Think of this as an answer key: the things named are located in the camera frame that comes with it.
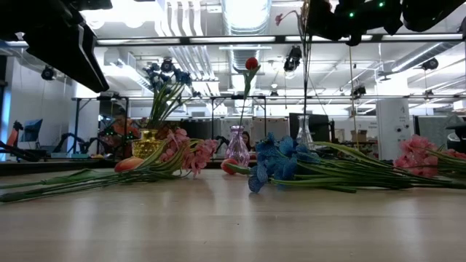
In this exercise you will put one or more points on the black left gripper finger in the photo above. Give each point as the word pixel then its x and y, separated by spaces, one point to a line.
pixel 69 54

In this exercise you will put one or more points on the pink artificial flower bunch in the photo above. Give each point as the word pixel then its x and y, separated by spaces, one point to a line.
pixel 415 156
pixel 306 72
pixel 196 156

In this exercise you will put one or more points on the orange artificial tulip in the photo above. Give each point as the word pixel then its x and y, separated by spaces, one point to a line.
pixel 127 164
pixel 228 166
pixel 252 63

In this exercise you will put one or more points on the blue artificial flower bunch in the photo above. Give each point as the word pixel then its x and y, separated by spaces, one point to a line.
pixel 165 105
pixel 273 160

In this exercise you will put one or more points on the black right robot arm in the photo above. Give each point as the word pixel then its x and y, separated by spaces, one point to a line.
pixel 429 12

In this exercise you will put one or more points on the clear glass vase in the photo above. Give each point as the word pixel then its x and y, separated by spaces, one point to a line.
pixel 304 132

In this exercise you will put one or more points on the yellow glass vase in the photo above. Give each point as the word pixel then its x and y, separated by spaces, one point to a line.
pixel 147 153

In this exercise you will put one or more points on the purple glass vase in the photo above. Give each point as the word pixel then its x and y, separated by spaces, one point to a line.
pixel 236 151

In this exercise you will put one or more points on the black ceiling spotlight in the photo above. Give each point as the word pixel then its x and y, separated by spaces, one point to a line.
pixel 48 72
pixel 293 58
pixel 430 63
pixel 359 91
pixel 167 65

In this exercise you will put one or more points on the blue screen monitor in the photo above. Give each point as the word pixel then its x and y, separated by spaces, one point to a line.
pixel 32 130

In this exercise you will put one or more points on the person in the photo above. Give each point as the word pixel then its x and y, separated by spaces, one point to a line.
pixel 125 127
pixel 247 140

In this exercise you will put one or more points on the black computer monitor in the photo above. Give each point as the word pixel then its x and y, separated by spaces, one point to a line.
pixel 322 127

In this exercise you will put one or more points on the black overhead light bar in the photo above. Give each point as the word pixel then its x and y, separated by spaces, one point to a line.
pixel 183 39

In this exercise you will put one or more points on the brown cardboard box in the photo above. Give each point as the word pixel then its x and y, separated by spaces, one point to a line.
pixel 360 136

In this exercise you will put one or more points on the grey partition panel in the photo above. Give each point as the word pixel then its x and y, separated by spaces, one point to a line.
pixel 431 125

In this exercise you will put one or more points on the black office chair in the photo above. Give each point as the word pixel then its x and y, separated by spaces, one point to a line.
pixel 459 136

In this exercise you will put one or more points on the silver ceiling air duct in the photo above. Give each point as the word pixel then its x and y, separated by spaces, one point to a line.
pixel 236 54

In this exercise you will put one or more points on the black aluminium table frame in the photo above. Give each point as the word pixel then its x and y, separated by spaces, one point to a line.
pixel 54 167

